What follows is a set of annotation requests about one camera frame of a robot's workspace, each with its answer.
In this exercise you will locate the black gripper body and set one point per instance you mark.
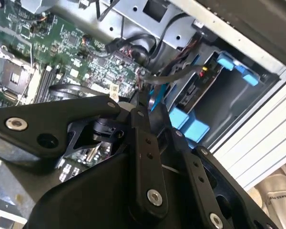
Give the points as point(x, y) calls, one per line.
point(97, 202)

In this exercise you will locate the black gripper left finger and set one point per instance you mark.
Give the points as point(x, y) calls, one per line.
point(38, 133)

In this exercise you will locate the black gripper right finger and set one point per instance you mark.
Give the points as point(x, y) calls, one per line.
point(193, 171)

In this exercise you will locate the hard disk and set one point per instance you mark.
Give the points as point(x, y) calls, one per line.
point(190, 93)

